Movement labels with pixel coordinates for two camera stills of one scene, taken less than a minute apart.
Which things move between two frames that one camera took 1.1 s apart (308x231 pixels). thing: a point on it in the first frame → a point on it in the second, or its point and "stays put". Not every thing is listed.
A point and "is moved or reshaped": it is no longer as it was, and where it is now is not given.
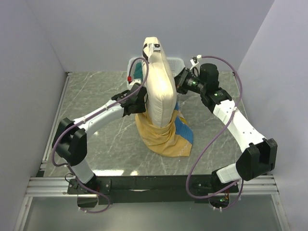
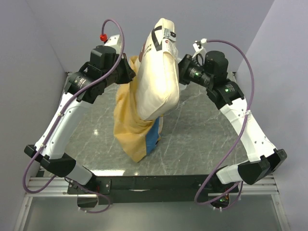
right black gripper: x=179 y=80 → x=184 y=66
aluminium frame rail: x=49 y=186 stays put
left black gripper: x=142 y=109 → x=129 y=74
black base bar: x=156 y=188 stays put
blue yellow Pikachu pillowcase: x=175 y=139 → x=138 y=137
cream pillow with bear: x=159 y=84 is moved or reshaped
